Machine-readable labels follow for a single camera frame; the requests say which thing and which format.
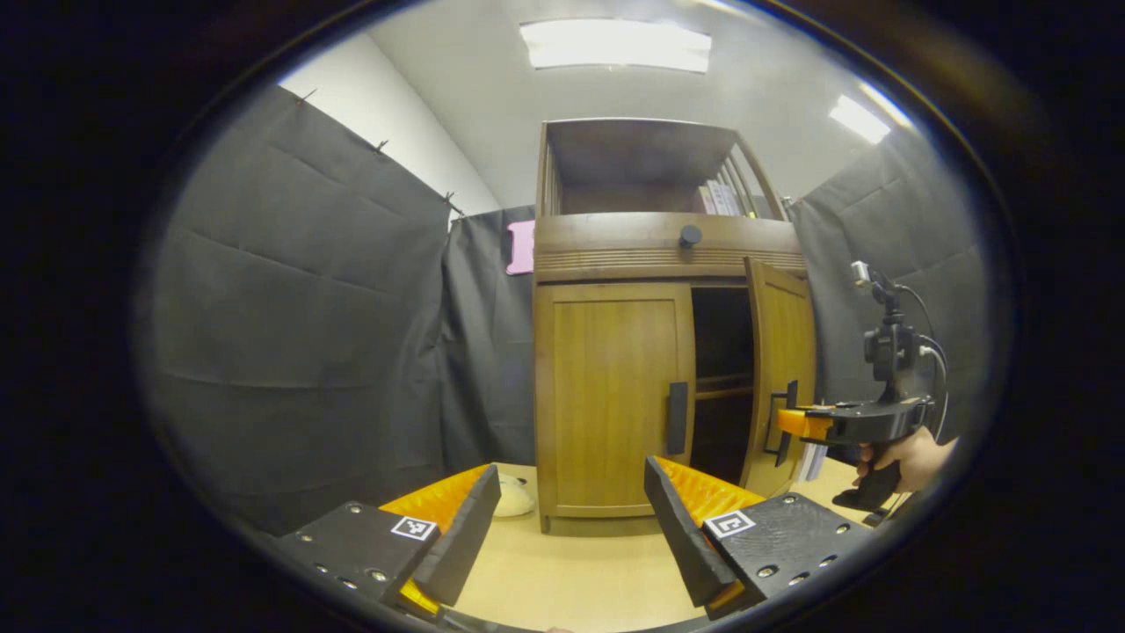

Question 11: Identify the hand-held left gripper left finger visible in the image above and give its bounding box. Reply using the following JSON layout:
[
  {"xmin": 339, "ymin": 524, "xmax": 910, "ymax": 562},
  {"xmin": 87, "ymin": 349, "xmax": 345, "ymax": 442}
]
[{"xmin": 277, "ymin": 464, "xmax": 502, "ymax": 616}]

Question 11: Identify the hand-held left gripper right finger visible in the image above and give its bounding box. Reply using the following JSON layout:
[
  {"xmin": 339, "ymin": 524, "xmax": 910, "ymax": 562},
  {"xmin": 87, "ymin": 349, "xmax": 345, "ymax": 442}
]
[{"xmin": 644, "ymin": 455, "xmax": 875, "ymax": 621}]

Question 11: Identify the black door handle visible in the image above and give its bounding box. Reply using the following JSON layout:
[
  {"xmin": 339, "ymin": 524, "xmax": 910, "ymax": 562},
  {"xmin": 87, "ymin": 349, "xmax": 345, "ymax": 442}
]
[
  {"xmin": 665, "ymin": 381, "xmax": 689, "ymax": 455},
  {"xmin": 763, "ymin": 380, "xmax": 799, "ymax": 467}
]

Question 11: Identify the wooden shoe cabinet door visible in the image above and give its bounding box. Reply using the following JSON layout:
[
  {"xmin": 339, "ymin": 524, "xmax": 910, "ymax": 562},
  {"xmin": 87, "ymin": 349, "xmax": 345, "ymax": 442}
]
[
  {"xmin": 741, "ymin": 258, "xmax": 818, "ymax": 498},
  {"xmin": 534, "ymin": 281, "xmax": 697, "ymax": 520}
]

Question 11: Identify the wooden double-door shoe cabinet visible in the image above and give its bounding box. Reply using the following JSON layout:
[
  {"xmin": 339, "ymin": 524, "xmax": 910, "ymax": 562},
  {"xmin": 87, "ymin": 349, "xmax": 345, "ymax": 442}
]
[{"xmin": 532, "ymin": 119, "xmax": 818, "ymax": 537}]

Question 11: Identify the wooden inner cabinet shelf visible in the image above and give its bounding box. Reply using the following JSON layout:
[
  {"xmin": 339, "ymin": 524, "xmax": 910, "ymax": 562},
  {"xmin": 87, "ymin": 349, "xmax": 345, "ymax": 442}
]
[{"xmin": 696, "ymin": 374, "xmax": 754, "ymax": 402}]

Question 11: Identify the white round object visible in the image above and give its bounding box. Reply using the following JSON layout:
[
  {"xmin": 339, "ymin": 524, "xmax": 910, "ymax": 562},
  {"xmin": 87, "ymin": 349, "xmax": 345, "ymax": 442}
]
[{"xmin": 492, "ymin": 475, "xmax": 535, "ymax": 518}]

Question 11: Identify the row of upright books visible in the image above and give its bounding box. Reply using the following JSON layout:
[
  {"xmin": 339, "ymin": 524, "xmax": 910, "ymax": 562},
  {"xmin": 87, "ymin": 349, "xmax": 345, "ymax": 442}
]
[{"xmin": 699, "ymin": 180, "xmax": 744, "ymax": 216}]

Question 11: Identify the black backdrop cloth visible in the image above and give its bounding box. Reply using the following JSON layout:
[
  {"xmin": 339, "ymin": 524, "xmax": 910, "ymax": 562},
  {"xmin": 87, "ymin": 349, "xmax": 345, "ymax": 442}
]
[{"xmin": 136, "ymin": 84, "xmax": 994, "ymax": 537}]

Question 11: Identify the small ceiling light panel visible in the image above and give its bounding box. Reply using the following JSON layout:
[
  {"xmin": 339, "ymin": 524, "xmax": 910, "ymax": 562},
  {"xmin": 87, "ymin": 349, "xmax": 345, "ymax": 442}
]
[{"xmin": 829, "ymin": 95, "xmax": 891, "ymax": 144}]

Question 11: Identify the large ceiling light panel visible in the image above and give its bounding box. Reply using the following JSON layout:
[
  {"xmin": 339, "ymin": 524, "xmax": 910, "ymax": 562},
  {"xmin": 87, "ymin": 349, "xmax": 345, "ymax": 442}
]
[{"xmin": 519, "ymin": 19, "xmax": 713, "ymax": 73}]

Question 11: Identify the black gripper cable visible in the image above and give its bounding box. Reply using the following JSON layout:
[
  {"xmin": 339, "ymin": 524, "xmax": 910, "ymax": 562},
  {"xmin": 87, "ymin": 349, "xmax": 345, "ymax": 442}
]
[{"xmin": 896, "ymin": 286, "xmax": 950, "ymax": 440}]

